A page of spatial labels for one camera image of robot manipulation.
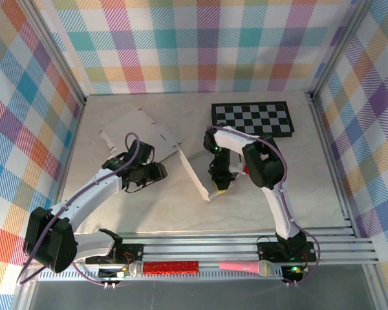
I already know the white cardboard box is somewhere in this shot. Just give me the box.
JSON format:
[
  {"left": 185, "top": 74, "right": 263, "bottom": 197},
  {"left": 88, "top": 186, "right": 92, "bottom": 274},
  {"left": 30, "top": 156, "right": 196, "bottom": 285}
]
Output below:
[
  {"left": 99, "top": 108, "right": 183, "bottom": 164},
  {"left": 177, "top": 143, "right": 235, "bottom": 203}
]

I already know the black grey checkerboard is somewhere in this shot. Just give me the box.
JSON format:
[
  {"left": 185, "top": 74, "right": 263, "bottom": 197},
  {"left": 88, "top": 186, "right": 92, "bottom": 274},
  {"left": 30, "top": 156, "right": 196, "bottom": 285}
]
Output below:
[{"left": 211, "top": 101, "right": 294, "bottom": 139}]

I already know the pink toy microphone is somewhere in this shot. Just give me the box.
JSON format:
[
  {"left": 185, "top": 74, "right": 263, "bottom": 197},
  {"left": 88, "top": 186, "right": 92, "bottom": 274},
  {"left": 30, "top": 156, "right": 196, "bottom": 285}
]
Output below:
[{"left": 219, "top": 260, "right": 275, "bottom": 278}]

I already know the red glitter toy microphone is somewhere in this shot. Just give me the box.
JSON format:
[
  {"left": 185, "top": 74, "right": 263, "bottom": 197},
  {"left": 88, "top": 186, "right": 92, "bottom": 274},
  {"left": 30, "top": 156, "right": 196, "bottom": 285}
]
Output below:
[{"left": 128, "top": 260, "right": 200, "bottom": 278}]

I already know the left black controller board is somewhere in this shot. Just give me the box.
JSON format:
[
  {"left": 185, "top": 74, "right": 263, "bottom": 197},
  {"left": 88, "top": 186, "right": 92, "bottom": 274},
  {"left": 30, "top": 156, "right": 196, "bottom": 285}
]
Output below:
[{"left": 98, "top": 266, "right": 130, "bottom": 282}]

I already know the black controller board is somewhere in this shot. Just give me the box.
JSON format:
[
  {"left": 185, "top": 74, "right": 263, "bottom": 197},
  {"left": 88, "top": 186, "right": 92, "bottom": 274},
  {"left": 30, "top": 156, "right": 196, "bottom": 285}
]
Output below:
[
  {"left": 98, "top": 266, "right": 130, "bottom": 282},
  {"left": 281, "top": 263, "right": 305, "bottom": 282}
]

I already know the right black controller board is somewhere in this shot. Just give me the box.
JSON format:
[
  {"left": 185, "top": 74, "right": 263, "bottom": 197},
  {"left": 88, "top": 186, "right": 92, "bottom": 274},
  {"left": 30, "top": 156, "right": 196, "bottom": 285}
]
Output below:
[{"left": 281, "top": 263, "right": 305, "bottom": 282}]

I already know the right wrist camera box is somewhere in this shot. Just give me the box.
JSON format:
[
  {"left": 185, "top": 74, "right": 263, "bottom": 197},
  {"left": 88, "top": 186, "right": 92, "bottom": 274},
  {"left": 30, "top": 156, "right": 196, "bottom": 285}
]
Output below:
[{"left": 229, "top": 160, "right": 246, "bottom": 179}]

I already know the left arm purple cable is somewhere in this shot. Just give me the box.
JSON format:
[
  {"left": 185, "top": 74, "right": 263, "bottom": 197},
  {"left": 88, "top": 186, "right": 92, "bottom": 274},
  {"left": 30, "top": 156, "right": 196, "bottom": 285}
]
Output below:
[{"left": 16, "top": 131, "right": 142, "bottom": 287}]

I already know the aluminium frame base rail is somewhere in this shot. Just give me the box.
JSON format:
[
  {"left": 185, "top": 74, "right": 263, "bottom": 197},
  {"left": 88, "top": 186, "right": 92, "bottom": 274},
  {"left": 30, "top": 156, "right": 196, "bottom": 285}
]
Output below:
[{"left": 22, "top": 229, "right": 380, "bottom": 269}]

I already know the left aluminium side rail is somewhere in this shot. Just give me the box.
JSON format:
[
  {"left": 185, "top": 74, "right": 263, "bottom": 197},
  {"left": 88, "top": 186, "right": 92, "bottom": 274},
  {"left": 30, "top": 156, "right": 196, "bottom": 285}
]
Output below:
[{"left": 44, "top": 96, "right": 88, "bottom": 242}]

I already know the aluminium side rail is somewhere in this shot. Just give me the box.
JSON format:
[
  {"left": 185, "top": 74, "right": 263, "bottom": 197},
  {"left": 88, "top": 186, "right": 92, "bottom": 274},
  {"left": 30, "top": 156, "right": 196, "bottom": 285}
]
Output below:
[
  {"left": 44, "top": 96, "right": 88, "bottom": 242},
  {"left": 308, "top": 92, "right": 358, "bottom": 240}
]

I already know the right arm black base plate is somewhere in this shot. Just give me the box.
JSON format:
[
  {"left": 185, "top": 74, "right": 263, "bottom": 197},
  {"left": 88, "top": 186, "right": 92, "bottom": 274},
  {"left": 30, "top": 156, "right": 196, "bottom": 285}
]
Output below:
[{"left": 257, "top": 240, "right": 318, "bottom": 263}]

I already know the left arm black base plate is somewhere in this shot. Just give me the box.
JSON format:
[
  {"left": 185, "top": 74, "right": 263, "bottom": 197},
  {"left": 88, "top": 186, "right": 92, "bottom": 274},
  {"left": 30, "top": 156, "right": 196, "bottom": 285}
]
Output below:
[{"left": 85, "top": 243, "right": 145, "bottom": 264}]

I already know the white slotted cable tray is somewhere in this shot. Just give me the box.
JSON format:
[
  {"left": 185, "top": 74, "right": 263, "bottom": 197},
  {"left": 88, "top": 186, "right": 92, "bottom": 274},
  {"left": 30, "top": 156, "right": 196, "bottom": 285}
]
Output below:
[{"left": 38, "top": 269, "right": 285, "bottom": 282}]

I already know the right aluminium side rail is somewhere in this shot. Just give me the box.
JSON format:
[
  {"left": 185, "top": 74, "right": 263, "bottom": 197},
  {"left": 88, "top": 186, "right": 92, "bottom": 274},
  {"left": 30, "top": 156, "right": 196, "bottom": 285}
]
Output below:
[{"left": 308, "top": 92, "right": 358, "bottom": 240}]

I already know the left aluminium corner post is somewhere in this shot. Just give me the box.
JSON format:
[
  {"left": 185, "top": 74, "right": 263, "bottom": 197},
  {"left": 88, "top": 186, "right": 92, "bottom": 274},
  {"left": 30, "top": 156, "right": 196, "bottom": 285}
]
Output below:
[{"left": 17, "top": 0, "right": 88, "bottom": 106}]

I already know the aluminium corner post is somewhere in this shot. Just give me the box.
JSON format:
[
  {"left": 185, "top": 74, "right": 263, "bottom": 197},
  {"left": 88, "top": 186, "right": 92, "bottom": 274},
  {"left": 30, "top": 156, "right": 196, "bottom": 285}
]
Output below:
[
  {"left": 17, "top": 0, "right": 88, "bottom": 106},
  {"left": 305, "top": 0, "right": 376, "bottom": 103}
]

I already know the right aluminium corner post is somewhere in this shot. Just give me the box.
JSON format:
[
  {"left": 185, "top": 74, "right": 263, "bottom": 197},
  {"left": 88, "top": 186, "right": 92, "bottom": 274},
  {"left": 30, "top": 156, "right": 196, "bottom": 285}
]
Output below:
[{"left": 305, "top": 0, "right": 376, "bottom": 103}]

